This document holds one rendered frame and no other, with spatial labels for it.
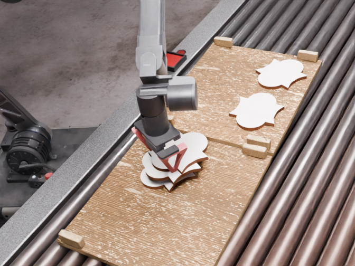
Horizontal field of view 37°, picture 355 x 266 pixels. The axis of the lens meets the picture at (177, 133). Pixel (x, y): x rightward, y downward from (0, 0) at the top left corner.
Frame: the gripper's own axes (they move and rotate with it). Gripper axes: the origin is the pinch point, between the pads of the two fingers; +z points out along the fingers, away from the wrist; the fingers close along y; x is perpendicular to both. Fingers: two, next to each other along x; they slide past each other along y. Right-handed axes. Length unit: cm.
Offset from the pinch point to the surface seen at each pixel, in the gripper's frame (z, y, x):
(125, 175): 5.9, 6.6, 7.8
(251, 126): 4.4, -0.8, -25.5
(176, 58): 5, 42, -29
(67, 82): 96, 194, -32
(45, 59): 95, 230, -32
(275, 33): 6, 32, -62
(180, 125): 5.5, 12.9, -12.7
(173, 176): 1.5, -5.2, 0.6
